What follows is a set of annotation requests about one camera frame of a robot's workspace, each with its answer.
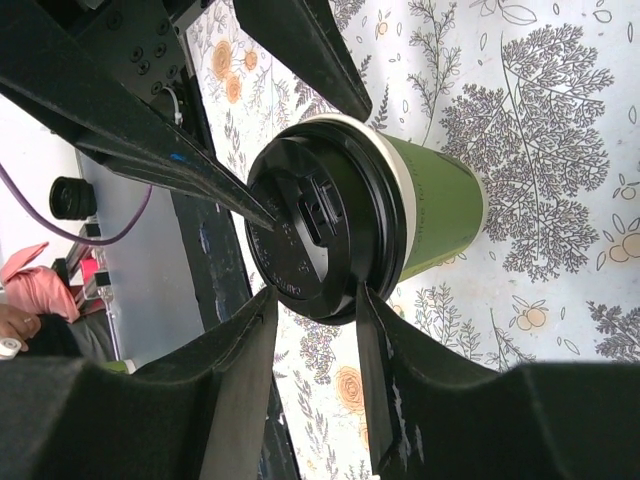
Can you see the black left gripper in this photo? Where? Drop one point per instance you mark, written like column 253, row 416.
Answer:
column 143, row 47

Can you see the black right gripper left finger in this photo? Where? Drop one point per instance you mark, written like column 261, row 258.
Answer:
column 196, row 413

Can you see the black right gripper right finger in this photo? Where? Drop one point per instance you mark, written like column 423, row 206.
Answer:
column 433, row 414

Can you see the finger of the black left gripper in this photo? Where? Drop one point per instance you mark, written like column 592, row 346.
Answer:
column 304, row 36

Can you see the black coffee cup lid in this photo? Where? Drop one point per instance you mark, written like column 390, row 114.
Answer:
column 341, row 219

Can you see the green paper coffee cup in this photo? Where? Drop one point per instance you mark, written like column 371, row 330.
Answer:
column 444, row 201

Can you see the person in pink sleeve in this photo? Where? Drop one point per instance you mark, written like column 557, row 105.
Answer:
column 38, row 308

